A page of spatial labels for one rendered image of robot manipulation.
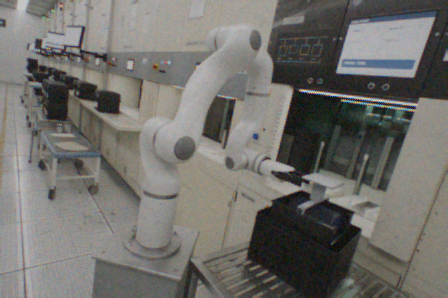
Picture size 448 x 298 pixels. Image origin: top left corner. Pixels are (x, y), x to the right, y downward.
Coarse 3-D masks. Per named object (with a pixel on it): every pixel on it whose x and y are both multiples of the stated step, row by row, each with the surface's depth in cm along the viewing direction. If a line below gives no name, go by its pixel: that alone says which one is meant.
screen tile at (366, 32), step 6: (354, 30) 104; (360, 30) 102; (366, 30) 101; (372, 30) 99; (354, 36) 104; (360, 36) 102; (366, 36) 101; (372, 36) 99; (378, 36) 97; (372, 42) 99; (378, 42) 97; (348, 48) 106; (354, 48) 104; (360, 48) 102; (366, 48) 101; (372, 48) 99; (348, 54) 106; (354, 54) 104; (360, 54) 102; (366, 54) 101; (372, 54) 99
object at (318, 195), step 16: (304, 176) 84; (320, 176) 89; (304, 192) 101; (320, 192) 85; (272, 208) 87; (288, 208) 82; (304, 208) 78; (336, 208) 93; (288, 224) 83; (304, 224) 79; (320, 224) 75; (320, 240) 76; (336, 240) 81
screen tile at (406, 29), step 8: (392, 24) 94; (400, 24) 92; (408, 24) 90; (416, 24) 89; (392, 32) 94; (400, 32) 92; (408, 32) 90; (416, 32) 88; (424, 32) 87; (384, 40) 96; (416, 40) 88; (384, 48) 96; (392, 48) 94; (400, 48) 92; (408, 48) 90; (416, 48) 88
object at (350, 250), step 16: (256, 224) 87; (272, 224) 83; (352, 224) 92; (256, 240) 88; (272, 240) 84; (288, 240) 80; (304, 240) 76; (352, 240) 81; (256, 256) 88; (272, 256) 84; (288, 256) 80; (304, 256) 76; (320, 256) 73; (336, 256) 71; (352, 256) 90; (272, 272) 84; (288, 272) 80; (304, 272) 77; (320, 272) 73; (336, 272) 76; (304, 288) 77; (320, 288) 74
